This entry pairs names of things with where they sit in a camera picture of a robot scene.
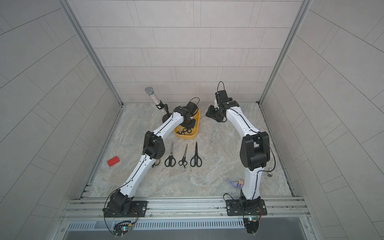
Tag small silver blade scissors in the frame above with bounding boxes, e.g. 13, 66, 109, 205
177, 126, 192, 135

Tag large silver blade black scissors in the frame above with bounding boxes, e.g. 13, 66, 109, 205
165, 143, 176, 167

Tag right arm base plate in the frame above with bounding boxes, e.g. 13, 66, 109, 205
225, 198, 268, 217

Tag circuit board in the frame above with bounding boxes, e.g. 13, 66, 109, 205
113, 221, 133, 238
243, 216, 261, 235

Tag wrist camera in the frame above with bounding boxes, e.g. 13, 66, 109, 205
215, 90, 229, 106
185, 101, 199, 117

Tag right circuit board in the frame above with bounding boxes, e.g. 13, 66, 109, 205
243, 216, 261, 235

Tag aluminium front rail frame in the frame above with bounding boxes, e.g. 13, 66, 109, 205
59, 197, 310, 221

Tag left circuit board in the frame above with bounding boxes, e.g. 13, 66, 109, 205
113, 221, 133, 238

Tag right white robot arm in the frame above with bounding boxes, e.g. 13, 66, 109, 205
206, 99, 271, 212

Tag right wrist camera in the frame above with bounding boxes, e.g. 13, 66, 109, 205
215, 90, 229, 106

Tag purple toy figure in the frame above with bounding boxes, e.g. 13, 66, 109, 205
227, 179, 244, 189

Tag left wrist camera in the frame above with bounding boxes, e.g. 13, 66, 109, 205
185, 101, 199, 117

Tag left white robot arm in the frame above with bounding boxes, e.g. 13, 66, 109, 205
103, 103, 198, 218

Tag red block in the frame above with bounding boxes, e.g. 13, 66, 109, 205
107, 156, 120, 167

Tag yellow plastic storage box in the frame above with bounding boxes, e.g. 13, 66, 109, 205
174, 111, 200, 140

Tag black yellow handled scissors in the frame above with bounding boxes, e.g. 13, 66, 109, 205
152, 159, 161, 167

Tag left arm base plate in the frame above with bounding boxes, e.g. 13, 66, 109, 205
103, 201, 148, 218

